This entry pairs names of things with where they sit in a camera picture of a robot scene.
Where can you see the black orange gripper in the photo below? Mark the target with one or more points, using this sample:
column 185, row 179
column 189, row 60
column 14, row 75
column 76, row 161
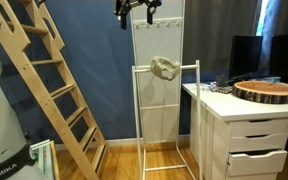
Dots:
column 135, row 2

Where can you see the beige cap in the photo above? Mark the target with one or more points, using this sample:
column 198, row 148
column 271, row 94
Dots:
column 160, row 68

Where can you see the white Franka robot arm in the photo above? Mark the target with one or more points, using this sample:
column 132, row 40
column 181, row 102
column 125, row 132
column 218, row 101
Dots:
column 0, row 126

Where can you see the white metal clothes rack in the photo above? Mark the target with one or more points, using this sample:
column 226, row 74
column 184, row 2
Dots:
column 157, row 43

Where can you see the dark small desk cup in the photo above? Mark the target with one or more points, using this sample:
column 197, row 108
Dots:
column 222, row 80

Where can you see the dark patterned desk item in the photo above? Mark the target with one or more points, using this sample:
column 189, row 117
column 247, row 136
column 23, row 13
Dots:
column 223, row 89

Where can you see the small black monitor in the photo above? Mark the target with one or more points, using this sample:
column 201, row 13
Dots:
column 245, row 55

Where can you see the light wooden ladder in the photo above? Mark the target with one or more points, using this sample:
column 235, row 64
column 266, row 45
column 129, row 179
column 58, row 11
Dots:
column 47, row 96

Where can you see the bluish grey curtain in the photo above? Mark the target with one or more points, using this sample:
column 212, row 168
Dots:
column 282, row 16

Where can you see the white desk with drawers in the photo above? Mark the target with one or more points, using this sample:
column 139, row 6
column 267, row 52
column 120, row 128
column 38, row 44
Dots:
column 250, row 110

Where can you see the round wood slice with bark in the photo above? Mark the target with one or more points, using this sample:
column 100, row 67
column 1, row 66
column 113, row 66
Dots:
column 264, row 91

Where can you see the large black monitor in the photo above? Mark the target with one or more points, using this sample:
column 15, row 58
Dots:
column 287, row 55

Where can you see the white shallow desk drawer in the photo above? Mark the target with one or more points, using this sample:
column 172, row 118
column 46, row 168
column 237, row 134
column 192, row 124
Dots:
column 260, row 127

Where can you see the wooden board edge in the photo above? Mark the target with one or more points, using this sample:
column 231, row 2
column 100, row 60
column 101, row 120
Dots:
column 54, row 163

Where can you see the white medium desk drawer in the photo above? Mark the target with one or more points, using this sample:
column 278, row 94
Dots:
column 259, row 142

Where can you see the white deep desk drawer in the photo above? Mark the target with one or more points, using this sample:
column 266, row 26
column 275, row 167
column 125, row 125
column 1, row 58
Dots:
column 257, row 163

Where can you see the aluminium frame profile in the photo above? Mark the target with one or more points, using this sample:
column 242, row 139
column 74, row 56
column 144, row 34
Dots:
column 40, row 156

